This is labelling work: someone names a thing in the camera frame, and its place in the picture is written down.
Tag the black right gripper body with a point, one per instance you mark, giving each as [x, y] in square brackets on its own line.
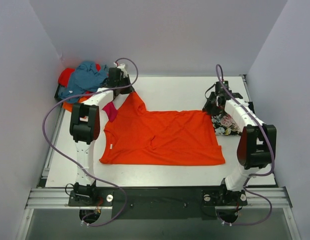
[210, 107]

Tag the aluminium front rail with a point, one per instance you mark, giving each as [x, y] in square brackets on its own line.
[56, 198]

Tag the blue t-shirt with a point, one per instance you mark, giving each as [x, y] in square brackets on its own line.
[82, 80]

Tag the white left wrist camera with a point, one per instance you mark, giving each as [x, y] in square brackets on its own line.
[121, 66]

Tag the pink t-shirt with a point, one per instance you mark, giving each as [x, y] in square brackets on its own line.
[110, 111]

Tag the red t-shirt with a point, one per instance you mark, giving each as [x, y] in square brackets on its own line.
[65, 76]

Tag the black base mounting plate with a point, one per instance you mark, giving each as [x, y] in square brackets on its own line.
[162, 203]

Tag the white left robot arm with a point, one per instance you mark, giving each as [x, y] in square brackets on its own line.
[85, 120]

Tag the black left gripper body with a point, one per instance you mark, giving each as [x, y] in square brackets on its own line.
[125, 88]

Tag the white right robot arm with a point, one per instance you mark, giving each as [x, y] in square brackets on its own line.
[256, 149]

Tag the black floral t-shirt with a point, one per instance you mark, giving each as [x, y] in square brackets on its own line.
[232, 118]

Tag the light orange t-shirt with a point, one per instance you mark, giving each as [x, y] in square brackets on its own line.
[68, 106]

